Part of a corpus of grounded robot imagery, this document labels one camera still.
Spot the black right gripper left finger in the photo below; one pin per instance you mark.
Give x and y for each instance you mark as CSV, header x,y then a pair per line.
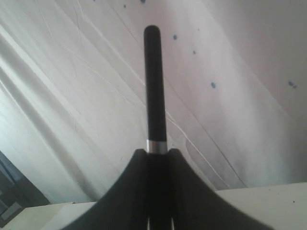
x,y
123,206

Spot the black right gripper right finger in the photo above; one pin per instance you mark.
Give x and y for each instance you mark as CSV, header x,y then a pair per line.
x,y
198,207

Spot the white backdrop cloth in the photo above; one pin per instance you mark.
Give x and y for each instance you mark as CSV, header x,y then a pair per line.
x,y
72,90

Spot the black paintbrush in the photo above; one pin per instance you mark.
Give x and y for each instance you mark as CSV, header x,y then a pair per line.
x,y
154,84

